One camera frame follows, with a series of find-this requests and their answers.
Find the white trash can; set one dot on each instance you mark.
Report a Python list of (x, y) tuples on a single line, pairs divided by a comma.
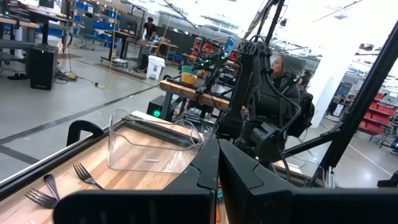
[(155, 68)]

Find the black aluminium frame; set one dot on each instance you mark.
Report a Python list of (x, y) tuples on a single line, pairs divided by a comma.
[(31, 177)]

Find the person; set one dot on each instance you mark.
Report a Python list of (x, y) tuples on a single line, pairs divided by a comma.
[(150, 29), (290, 65)]

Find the yellow plastic bin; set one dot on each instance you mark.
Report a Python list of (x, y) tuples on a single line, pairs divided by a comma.
[(189, 78)]

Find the black box with green light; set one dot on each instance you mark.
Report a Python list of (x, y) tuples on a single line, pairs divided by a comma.
[(154, 107)]

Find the blue storage bins shelf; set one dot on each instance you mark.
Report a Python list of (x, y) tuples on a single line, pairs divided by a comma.
[(99, 24)]

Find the red storage bins shelf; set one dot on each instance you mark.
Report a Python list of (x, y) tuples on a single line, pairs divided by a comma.
[(382, 109)]

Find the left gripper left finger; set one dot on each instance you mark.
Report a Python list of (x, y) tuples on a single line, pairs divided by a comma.
[(140, 205)]

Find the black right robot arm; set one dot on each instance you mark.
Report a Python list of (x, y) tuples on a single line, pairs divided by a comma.
[(245, 93)]

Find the clear plastic bin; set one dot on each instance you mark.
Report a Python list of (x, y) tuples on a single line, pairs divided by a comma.
[(140, 155)]

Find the black frame clamp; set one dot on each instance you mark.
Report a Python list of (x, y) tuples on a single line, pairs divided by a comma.
[(73, 130)]

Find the wooden workbench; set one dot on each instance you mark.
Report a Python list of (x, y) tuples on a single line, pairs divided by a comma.
[(186, 91)]

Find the black computer tower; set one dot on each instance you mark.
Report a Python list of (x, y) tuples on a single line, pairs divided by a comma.
[(43, 68)]

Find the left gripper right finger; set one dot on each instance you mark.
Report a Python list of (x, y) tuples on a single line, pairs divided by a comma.
[(280, 205)]

